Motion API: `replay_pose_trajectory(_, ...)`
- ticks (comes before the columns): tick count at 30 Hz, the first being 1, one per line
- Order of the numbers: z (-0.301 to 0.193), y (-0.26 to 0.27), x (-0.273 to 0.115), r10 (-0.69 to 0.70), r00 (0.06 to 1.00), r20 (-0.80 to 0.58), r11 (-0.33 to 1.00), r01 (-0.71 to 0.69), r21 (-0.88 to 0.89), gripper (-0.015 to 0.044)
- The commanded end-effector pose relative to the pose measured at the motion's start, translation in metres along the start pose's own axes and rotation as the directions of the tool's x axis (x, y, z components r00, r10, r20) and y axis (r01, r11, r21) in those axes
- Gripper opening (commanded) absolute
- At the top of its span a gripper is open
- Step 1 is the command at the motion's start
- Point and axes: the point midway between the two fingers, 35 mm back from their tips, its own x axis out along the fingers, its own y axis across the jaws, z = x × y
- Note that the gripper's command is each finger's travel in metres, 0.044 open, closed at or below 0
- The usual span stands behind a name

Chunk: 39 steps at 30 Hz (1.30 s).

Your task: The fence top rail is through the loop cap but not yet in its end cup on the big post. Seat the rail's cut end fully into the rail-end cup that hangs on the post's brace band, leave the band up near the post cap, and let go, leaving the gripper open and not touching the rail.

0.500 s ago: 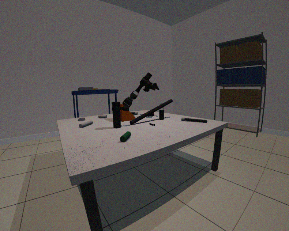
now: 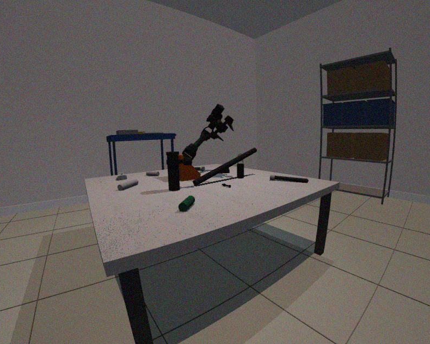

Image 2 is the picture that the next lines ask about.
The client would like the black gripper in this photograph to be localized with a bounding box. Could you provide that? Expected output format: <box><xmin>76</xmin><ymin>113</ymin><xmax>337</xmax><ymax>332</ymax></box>
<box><xmin>209</xmin><ymin>115</ymin><xmax>234</xmax><ymax>141</ymax></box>

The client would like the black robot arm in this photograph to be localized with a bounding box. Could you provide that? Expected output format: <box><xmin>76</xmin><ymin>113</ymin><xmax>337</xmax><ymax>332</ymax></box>
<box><xmin>182</xmin><ymin>104</ymin><xmax>228</xmax><ymax>160</ymax></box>

